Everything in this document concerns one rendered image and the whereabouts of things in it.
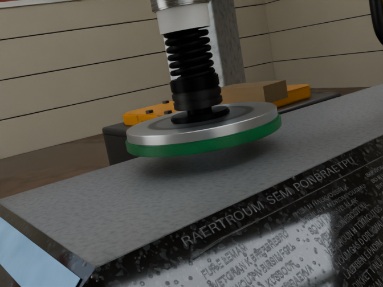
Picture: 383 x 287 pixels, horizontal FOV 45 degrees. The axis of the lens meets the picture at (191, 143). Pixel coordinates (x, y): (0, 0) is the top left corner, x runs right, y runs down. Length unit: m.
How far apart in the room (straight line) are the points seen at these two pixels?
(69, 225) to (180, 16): 0.30
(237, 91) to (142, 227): 0.92
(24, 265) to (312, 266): 0.28
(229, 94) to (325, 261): 0.92
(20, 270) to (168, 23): 0.35
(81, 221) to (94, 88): 6.36
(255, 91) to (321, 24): 6.36
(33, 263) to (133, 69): 6.63
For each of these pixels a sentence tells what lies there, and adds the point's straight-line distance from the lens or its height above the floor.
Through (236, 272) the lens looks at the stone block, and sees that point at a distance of 0.42.
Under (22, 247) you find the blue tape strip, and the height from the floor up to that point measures 0.79.
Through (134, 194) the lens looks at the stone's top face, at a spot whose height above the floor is 0.81.
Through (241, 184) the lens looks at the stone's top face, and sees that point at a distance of 0.51.
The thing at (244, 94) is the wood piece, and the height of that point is 0.81.
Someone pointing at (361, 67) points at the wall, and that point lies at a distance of 7.20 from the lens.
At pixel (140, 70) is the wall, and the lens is 7.11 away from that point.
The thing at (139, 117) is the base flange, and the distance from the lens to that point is 1.54.
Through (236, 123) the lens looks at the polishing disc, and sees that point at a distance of 0.56.
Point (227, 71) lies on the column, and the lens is 1.49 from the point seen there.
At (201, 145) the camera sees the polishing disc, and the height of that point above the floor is 0.85.
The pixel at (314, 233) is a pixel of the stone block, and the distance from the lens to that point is 0.49.
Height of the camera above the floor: 0.96
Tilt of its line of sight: 11 degrees down
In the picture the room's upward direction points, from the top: 10 degrees counter-clockwise
